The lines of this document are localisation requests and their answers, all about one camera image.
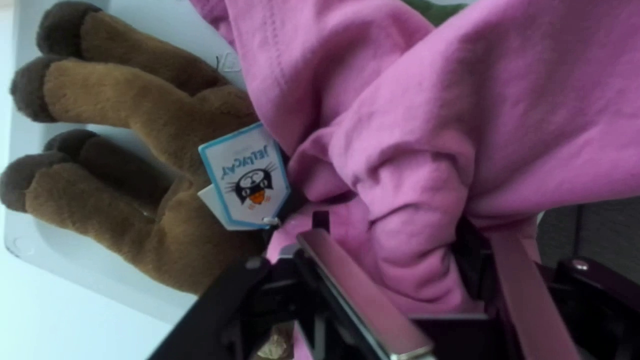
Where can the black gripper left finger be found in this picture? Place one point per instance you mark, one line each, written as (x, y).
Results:
(385, 330)

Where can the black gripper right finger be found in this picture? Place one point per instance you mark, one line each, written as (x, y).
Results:
(533, 313)

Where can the pink cloth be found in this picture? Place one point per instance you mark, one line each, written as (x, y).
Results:
(399, 129)

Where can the brown plush toy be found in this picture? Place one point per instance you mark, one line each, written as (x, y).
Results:
(127, 173)

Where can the white blue plush tag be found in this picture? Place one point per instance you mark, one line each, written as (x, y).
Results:
(248, 183)

